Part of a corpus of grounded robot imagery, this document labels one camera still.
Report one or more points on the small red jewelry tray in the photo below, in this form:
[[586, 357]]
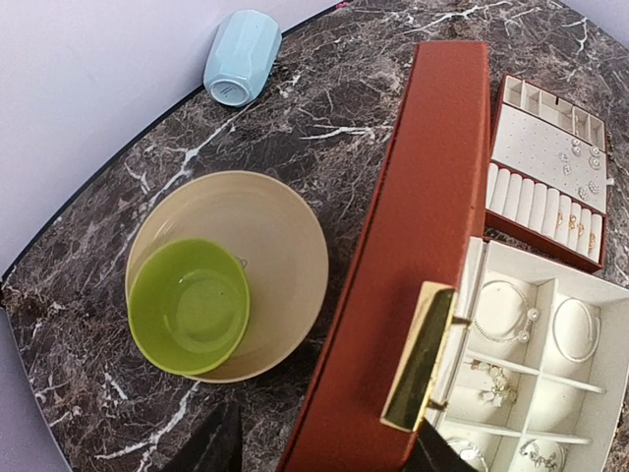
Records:
[[547, 175]]

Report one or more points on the beige plate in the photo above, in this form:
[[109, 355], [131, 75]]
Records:
[[277, 238]]

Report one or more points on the white bangle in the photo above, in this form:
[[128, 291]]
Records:
[[574, 323]]

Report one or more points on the large red jewelry box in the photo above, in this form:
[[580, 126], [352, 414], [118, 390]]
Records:
[[443, 320]]

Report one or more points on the light blue faceted cup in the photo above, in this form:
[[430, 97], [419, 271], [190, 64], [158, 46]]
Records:
[[241, 57]]

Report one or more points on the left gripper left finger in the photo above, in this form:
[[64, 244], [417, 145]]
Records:
[[216, 445]]

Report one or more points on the green bowl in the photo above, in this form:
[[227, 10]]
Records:
[[189, 307]]

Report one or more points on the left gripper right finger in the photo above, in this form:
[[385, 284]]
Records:
[[431, 453]]

